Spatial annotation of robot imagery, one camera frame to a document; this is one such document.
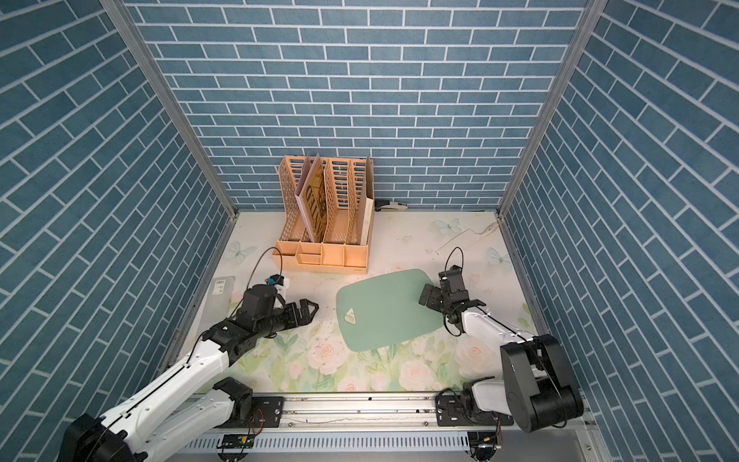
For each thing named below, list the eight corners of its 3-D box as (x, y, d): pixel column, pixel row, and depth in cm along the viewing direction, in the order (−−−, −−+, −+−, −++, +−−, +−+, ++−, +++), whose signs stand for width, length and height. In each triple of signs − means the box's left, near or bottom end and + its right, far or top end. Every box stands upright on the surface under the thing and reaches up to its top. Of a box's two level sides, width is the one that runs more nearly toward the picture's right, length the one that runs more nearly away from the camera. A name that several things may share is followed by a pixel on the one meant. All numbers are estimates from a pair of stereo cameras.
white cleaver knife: (445, 259, 109) (446, 256, 107) (435, 249, 112) (436, 246, 110) (497, 229, 119) (498, 226, 117) (487, 221, 122) (488, 217, 120)
